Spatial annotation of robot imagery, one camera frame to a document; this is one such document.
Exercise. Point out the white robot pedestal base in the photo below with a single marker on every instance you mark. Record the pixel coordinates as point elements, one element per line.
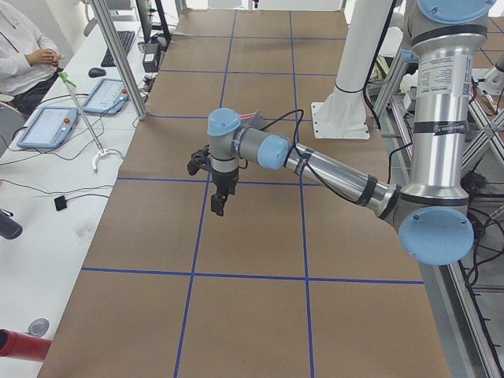
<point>342,115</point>

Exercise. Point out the black cylinder object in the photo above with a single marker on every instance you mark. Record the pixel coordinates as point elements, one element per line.
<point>9,228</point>

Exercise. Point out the aluminium frame post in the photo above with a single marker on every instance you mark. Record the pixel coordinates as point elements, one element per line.
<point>102,14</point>

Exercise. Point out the aluminium table frame rail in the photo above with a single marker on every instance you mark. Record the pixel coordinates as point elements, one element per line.
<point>473,315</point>

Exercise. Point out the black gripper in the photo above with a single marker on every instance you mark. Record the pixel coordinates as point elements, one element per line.
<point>224,179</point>

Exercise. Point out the reacher grabber stick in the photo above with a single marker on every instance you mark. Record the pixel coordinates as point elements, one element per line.
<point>102,152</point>

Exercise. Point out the red cylinder object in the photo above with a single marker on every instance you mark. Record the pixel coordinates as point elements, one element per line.
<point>23,346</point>

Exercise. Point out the near blue teach pendant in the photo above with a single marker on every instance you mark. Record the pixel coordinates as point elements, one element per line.
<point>49,128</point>

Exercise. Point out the pink towel with grey edging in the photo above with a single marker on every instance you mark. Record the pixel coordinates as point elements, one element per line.
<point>253,120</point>

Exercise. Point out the small black square device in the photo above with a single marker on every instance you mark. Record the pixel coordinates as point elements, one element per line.
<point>60,203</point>

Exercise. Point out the blue teach pendant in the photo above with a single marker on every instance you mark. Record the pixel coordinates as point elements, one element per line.
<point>107,98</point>
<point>49,128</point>

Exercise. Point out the far blue teach pendant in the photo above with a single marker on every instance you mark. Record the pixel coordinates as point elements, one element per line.
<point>107,98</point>

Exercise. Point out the person in white sweater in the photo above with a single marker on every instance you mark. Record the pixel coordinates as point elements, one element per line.
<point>30,61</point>

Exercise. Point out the black computer mouse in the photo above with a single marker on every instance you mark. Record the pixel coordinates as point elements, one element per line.
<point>96,72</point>

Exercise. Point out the round metal desk grommet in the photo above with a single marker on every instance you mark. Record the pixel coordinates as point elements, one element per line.
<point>39,327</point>

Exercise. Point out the black power adapter box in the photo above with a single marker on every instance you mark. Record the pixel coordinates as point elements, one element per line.
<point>151,57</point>

